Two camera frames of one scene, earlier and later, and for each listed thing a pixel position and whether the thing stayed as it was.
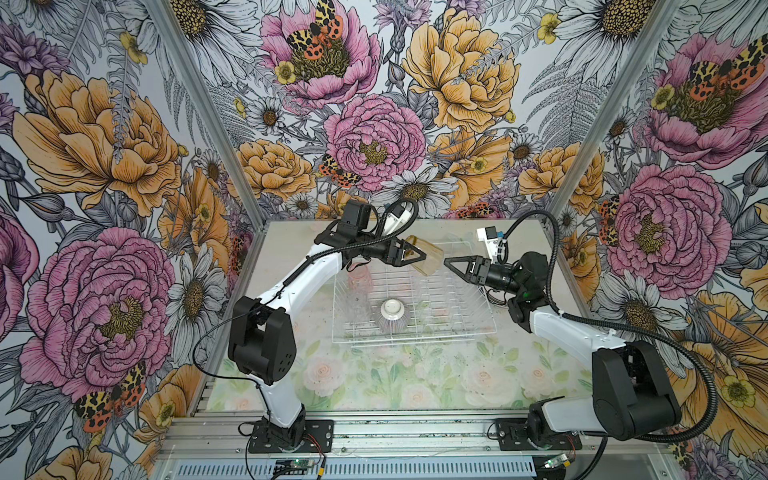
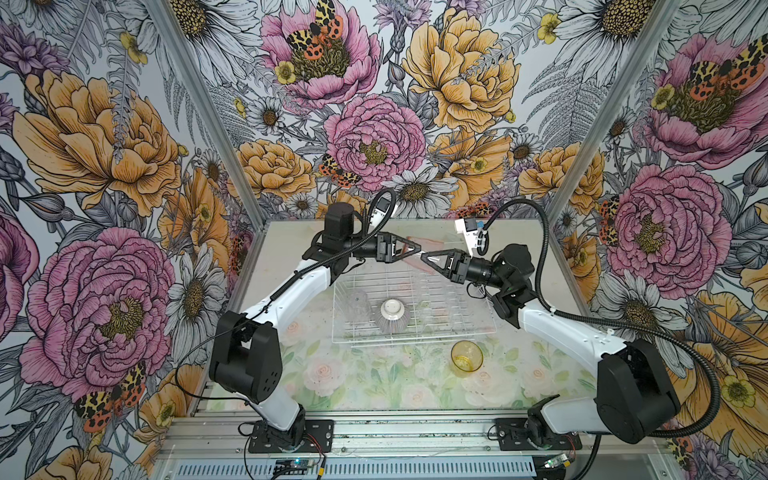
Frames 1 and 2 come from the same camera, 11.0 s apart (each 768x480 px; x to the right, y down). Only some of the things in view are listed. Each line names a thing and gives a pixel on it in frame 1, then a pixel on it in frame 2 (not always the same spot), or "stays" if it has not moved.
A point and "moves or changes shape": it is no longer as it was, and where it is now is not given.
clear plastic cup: x=357 y=306 stays
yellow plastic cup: x=434 y=259 moves or changes shape
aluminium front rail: x=214 y=447 stays
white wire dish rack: x=439 y=298 stays
